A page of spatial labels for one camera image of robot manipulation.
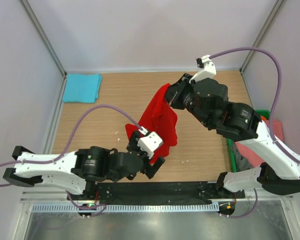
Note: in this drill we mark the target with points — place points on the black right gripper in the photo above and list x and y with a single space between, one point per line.
173 93

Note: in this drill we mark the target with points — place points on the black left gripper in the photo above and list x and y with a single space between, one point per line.
134 145

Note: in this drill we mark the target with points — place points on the red t-shirt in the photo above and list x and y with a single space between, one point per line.
160 118

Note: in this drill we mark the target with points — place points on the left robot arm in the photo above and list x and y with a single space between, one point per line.
77 172

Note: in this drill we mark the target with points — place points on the grey t-shirt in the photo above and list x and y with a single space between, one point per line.
241 162

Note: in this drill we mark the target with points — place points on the folded light blue t-shirt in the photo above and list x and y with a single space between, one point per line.
82 88

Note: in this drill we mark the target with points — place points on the pink t-shirt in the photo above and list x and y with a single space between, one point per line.
267 148

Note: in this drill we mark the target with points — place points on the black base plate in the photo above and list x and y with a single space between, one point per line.
158 193

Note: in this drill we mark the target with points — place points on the white slotted cable duct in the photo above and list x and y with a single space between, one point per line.
70 208

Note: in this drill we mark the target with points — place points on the right aluminium frame post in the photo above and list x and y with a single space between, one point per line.
269 21

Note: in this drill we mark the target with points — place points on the aluminium frame post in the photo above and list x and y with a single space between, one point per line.
269 21
42 35

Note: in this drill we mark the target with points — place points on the left aluminium frame post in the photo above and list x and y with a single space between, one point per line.
42 35

